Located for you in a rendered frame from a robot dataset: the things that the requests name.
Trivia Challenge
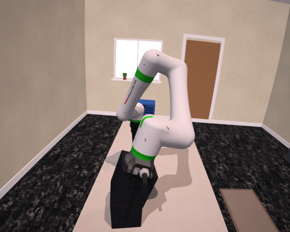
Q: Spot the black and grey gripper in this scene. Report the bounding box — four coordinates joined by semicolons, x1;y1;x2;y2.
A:
131;128;137;142

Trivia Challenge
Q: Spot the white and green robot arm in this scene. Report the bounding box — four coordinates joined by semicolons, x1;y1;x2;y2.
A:
116;49;195;187

